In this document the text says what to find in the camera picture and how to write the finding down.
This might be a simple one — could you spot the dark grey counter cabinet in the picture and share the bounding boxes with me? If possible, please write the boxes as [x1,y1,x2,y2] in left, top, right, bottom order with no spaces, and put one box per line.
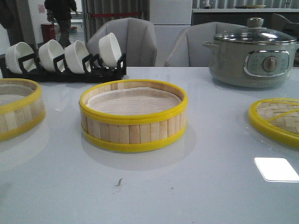
[191,8,299,28]

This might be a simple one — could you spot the wooden plate on counter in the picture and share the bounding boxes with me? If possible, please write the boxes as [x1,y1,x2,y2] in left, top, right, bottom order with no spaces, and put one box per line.
[243,5,266,9]

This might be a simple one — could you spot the black dish rack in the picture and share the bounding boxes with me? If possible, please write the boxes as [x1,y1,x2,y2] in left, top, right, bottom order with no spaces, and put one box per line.
[0,53,127,83]

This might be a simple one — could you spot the red barrier belt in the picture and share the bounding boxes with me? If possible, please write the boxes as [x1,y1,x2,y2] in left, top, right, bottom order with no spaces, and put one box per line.
[88,11,142,18]

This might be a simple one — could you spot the glass pot lid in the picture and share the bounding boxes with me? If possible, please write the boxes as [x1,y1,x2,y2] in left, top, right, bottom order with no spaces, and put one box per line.
[214,17,297,45]

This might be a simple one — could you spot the left grey chair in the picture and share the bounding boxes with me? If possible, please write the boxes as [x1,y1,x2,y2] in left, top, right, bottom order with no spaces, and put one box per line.
[86,17,157,67]

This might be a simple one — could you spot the white paper liner centre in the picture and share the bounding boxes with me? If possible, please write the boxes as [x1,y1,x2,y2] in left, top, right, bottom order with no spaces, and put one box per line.
[87,87,181,116]

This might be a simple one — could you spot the person in dark clothes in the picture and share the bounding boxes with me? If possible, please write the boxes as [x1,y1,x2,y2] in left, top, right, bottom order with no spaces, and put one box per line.
[44,0,78,49]

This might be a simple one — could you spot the white bowl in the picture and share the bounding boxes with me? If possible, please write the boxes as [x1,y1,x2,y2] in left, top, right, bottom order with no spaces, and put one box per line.
[5,42,34,74]
[99,33,122,68]
[38,39,64,72]
[64,40,89,74]

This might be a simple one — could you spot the red trash bin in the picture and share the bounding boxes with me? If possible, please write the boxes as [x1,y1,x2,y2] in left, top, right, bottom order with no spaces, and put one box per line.
[41,23,56,43]

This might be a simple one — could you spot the bamboo steamer lid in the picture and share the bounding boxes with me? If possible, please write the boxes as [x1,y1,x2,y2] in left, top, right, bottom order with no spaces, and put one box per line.
[248,98,299,148]

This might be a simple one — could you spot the grey chair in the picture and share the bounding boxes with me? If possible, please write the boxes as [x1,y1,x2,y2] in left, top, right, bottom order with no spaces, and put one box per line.
[164,21,243,67]
[86,17,157,67]

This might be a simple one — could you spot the bamboo steamer tray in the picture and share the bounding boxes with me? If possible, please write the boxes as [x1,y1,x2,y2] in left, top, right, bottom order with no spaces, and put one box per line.
[79,79,188,153]
[0,78,46,141]

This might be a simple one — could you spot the grey electric cooking pot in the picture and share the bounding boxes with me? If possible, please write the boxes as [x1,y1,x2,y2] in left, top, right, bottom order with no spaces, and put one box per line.
[203,41,299,88]

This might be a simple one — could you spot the right grey chair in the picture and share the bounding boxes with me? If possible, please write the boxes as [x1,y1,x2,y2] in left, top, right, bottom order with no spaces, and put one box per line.
[164,21,243,67]

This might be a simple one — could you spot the white paper steamer liner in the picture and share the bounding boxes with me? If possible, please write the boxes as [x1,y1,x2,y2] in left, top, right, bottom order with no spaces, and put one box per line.
[0,84,33,106]

